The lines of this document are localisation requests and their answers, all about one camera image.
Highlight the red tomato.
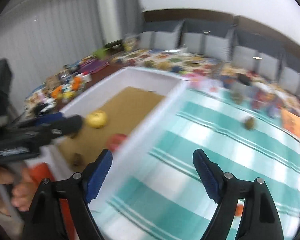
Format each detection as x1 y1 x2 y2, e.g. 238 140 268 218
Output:
106 133 128 153

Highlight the orange book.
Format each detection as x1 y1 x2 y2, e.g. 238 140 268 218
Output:
280 108 300 140

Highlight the green orange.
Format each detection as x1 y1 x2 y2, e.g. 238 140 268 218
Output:
243 116 257 131

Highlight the white cardboard box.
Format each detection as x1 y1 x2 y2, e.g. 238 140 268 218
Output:
26 66 191 205

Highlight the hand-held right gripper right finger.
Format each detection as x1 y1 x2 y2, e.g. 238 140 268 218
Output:
192 148 285 240

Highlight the grey curtain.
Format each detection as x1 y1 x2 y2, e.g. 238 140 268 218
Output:
0 0 143 94

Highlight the dark brown mangosteen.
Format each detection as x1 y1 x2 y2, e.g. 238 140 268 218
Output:
72 152 84 167

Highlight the pile of colourful items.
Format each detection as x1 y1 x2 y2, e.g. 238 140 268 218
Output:
24 51 113 117

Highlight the person's left hand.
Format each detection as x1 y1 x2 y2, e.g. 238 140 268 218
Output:
0 165 38 213

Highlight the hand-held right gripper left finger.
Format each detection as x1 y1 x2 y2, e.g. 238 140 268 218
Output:
22 148 113 240

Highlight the teal checked cloth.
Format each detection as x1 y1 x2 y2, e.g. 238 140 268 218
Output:
87 87 300 240

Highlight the brown headboard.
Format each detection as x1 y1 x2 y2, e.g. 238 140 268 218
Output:
142 8 240 23

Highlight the yellow pomegranate fruit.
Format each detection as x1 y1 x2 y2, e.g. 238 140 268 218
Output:
86 110 108 129

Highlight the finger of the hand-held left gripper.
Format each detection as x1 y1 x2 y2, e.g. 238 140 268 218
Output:
17 112 67 127
37 114 84 145

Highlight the grey pillow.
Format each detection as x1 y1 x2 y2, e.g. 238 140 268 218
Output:
182 19 235 61
229 29 287 82
139 20 185 51
277 64 300 102

